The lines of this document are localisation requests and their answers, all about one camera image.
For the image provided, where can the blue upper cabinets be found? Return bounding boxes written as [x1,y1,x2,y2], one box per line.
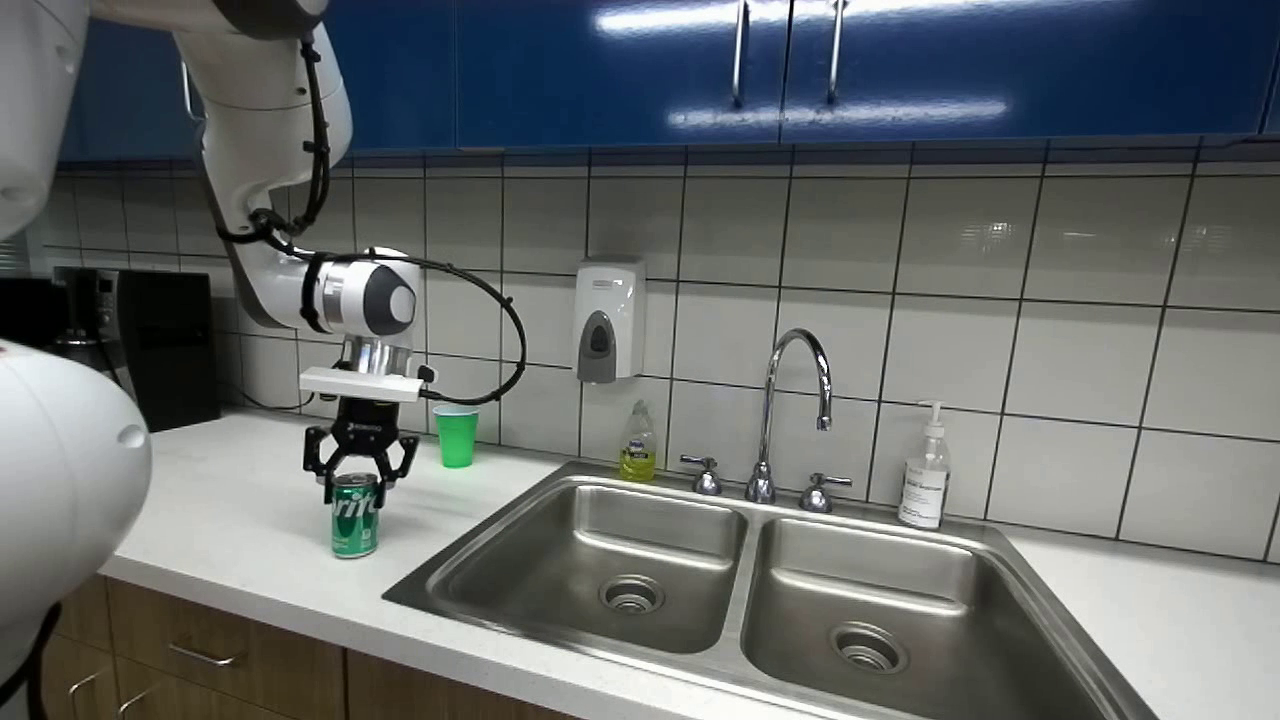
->
[56,0,1280,173]

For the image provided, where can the clear pump soap bottle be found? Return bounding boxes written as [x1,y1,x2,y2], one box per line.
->
[896,398,958,532]

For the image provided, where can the green soda can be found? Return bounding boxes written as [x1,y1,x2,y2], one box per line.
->
[327,470,386,565]

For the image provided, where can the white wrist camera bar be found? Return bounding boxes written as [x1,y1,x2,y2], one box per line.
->
[298,363,437,407]

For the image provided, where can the chrome gooseneck faucet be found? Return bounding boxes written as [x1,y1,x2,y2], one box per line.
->
[739,324,841,508]

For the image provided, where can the wooden lower cabinets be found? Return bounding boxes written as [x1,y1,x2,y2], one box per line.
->
[43,570,575,720]

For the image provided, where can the green plastic cup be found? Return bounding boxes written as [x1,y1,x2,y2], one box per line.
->
[434,403,484,470]

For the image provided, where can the yellow dish soap bottle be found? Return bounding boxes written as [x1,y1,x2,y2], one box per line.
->
[614,398,663,488]

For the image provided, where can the thick black robot hose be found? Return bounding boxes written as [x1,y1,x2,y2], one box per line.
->
[0,598,67,720]

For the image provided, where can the silver drawer handle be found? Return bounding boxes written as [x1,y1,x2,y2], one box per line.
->
[110,681,161,720]
[163,634,245,671]
[59,662,112,701]

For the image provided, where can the stainless steel double sink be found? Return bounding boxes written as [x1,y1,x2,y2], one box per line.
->
[381,457,1159,720]

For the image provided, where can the white wall soap dispenser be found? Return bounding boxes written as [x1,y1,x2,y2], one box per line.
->
[572,258,647,388]

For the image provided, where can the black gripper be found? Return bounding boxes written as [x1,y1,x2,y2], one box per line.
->
[299,396,423,513]

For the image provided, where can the silver cabinet door handle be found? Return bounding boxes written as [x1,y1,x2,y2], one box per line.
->
[822,0,852,106]
[726,0,758,117]

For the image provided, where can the black coffee maker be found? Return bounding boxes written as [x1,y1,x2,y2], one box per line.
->
[0,263,225,437]

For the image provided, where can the chrome faucet handle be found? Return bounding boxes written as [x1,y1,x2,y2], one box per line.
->
[675,451,726,499]
[798,468,855,515]

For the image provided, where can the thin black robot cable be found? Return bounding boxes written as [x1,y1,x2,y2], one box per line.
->
[217,36,533,413]

